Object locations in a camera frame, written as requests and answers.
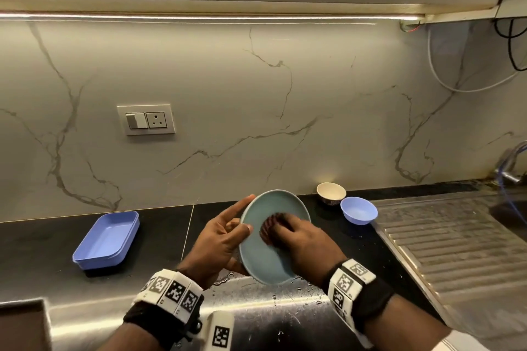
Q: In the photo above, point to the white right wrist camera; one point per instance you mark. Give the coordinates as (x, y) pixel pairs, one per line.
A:
(362, 336)

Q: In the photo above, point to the person's right hand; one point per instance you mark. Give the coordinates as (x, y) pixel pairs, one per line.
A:
(313, 252)

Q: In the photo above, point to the LED light strip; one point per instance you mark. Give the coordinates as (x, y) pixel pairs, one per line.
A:
(206, 17)

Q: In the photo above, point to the small cream bowl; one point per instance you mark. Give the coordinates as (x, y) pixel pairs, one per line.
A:
(331, 191)

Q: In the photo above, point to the red checkered cloth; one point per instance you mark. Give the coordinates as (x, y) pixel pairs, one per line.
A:
(269, 229)

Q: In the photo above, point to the person's left hand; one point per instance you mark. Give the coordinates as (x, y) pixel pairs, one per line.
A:
(210, 248)

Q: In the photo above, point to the striped shirt sleeve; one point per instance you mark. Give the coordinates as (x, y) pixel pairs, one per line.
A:
(461, 342)

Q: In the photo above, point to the person's right forearm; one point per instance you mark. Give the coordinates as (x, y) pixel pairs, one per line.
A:
(403, 326)

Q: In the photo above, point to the white wall switch socket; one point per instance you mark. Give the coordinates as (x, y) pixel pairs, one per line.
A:
(156, 120)

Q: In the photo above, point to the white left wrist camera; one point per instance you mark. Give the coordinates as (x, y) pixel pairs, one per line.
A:
(220, 334)

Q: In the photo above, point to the blue rectangular tray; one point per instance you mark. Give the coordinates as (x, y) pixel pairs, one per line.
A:
(105, 241)

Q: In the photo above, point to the person's left forearm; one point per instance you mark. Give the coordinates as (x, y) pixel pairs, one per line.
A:
(127, 340)

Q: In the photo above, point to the teal bowl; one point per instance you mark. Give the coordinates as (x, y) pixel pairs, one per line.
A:
(263, 260)

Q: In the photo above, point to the small blue bowl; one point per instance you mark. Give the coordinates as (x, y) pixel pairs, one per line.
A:
(358, 211)

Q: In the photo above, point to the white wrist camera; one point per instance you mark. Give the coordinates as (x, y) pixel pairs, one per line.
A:
(220, 334)
(362, 336)

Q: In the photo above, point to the steel faucet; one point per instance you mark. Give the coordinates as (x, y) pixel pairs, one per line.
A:
(510, 177)

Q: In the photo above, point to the steel sink with drainboard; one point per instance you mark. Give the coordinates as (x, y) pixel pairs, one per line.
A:
(453, 248)

